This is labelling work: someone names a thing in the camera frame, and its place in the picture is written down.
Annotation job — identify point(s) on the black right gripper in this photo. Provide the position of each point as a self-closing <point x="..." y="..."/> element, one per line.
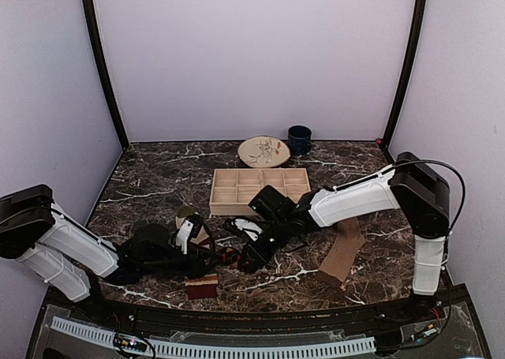
<point x="259" y="257"/>

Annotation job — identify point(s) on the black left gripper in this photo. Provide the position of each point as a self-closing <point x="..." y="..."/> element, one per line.
<point x="199" y="262"/>

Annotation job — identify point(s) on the black argyle sock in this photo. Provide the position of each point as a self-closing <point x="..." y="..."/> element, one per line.
<point x="231" y="257"/>

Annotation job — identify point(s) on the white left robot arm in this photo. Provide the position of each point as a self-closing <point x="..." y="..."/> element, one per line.
<point x="37" y="233"/>

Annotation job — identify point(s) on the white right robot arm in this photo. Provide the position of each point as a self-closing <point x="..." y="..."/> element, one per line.
<point x="409" y="185"/>

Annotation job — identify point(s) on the wooden compartment tray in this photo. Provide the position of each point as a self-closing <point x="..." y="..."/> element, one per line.
<point x="233" y="189"/>

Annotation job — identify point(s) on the tan plain sock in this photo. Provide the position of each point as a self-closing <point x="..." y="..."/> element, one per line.
<point x="338" y="262"/>

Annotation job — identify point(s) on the patterned ceramic plate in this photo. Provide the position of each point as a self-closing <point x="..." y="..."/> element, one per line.
<point x="263" y="152"/>

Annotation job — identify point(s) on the dark blue mug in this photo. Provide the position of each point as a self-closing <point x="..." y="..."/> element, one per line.
<point x="299" y="140"/>

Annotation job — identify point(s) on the white slotted cable duct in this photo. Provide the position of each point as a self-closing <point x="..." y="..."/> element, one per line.
<point x="131" y="346"/>

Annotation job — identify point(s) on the left black corner post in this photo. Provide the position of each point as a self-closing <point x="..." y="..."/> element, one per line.
<point x="104" y="76"/>

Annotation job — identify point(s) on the black corner post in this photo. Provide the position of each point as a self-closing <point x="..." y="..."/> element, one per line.
<point x="104" y="76"/>
<point x="405" y="74"/>

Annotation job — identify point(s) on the right black corner post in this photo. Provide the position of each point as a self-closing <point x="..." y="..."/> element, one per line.
<point x="405" y="74"/>

